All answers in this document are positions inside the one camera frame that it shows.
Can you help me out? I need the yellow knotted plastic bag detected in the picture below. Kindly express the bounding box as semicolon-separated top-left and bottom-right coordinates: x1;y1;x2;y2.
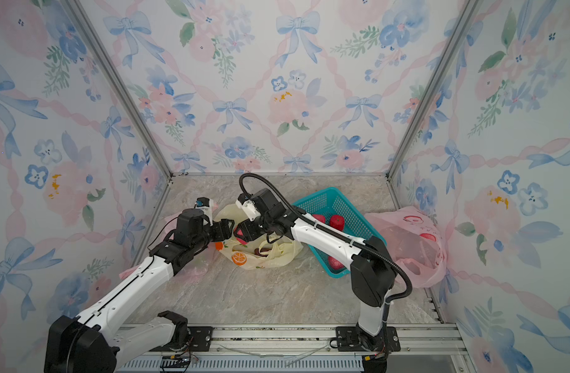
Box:
214;202;305;271

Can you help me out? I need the red apple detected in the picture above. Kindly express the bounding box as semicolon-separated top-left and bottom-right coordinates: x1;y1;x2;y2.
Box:
329;214;346;232

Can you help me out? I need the pink crinkled toy ball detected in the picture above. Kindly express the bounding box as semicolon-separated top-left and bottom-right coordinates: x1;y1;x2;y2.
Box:
328;256;345;272

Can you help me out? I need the pink printed plastic bag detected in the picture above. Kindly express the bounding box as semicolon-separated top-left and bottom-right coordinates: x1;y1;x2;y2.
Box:
364;206;448;288

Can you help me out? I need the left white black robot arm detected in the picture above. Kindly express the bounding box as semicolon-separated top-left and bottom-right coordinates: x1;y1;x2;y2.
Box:
44;208;235;372

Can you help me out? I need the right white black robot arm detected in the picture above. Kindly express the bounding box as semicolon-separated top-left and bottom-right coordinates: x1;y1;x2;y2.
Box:
234;188;397;351

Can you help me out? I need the teal plastic mesh basket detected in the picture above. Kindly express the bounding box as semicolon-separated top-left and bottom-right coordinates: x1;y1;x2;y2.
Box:
293;187;386;278

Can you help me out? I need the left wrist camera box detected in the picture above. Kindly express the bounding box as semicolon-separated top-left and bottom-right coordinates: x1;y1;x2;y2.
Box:
196;197;217;225

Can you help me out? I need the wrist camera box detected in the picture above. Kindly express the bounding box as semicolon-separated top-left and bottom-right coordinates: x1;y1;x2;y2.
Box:
236;193;261;222
196;197;217;225

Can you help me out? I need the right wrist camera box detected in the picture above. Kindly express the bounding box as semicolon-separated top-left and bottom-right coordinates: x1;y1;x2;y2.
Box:
236;193;261;222

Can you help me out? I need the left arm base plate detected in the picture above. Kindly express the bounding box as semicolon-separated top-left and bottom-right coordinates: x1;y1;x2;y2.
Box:
151;326;214;353

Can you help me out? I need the left aluminium corner post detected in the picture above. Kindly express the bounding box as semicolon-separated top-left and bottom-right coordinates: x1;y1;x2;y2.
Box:
61;0;173;179

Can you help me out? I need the aluminium corner post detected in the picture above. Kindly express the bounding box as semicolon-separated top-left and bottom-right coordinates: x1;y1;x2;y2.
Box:
61;0;173;179
386;0;480;182

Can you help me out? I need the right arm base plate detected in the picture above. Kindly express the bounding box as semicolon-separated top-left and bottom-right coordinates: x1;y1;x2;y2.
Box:
335;326;401;354

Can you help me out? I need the black corrugated right cable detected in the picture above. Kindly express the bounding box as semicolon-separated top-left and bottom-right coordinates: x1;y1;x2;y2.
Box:
237;173;413;305

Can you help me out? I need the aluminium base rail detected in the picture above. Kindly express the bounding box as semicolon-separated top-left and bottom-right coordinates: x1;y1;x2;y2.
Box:
114;323;476;372

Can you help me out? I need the right aluminium corner post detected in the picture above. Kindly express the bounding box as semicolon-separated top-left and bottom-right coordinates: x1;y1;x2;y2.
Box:
386;0;480;182

